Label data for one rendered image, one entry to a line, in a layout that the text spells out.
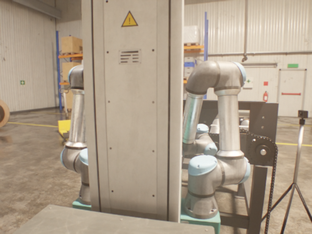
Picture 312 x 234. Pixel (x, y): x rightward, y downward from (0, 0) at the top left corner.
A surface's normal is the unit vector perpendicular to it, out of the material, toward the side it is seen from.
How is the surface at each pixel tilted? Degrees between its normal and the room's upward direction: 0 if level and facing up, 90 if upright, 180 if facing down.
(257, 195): 90
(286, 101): 90
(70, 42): 90
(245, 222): 90
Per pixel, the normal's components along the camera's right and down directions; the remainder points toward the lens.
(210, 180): 0.22, 0.14
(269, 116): -0.32, 0.14
